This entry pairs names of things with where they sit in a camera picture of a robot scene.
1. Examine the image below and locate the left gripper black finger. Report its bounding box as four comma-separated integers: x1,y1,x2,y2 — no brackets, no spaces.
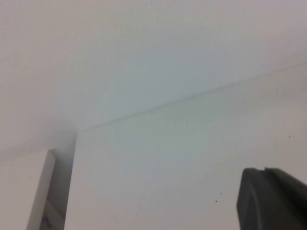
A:
236,167,307,230

